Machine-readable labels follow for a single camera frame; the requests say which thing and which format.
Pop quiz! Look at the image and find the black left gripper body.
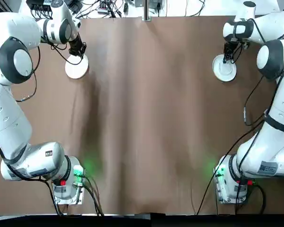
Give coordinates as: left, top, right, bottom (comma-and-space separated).
68, 33, 86, 52

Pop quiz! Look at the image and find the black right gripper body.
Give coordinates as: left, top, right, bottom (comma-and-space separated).
224, 41, 239, 54

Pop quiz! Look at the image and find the clear glass petri dish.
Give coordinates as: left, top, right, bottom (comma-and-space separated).
215, 56, 235, 75

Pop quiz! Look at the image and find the plain white round plate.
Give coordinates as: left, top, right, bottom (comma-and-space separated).
64, 53, 89, 79

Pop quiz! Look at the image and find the black power adapter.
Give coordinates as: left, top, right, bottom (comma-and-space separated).
69, 0, 82, 14

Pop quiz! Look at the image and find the grey usb hub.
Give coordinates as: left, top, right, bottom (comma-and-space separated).
98, 0, 110, 14

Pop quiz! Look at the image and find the black power strip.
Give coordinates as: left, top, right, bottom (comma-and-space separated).
26, 0, 54, 14

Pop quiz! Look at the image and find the grey electronics box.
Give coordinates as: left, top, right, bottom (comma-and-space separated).
148, 0, 167, 10

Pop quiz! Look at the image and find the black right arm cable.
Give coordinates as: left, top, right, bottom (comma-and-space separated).
231, 17, 284, 182

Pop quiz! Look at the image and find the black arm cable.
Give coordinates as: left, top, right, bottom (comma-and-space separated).
0, 41, 85, 177
231, 17, 284, 182

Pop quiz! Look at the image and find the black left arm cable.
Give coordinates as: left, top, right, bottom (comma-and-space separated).
0, 41, 85, 177

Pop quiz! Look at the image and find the aluminium frame post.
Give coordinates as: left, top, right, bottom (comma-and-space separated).
143, 0, 151, 22

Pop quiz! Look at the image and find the black base power cable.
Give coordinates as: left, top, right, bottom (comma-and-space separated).
249, 181, 267, 215
197, 174, 220, 215
26, 176, 65, 217
81, 173, 105, 217

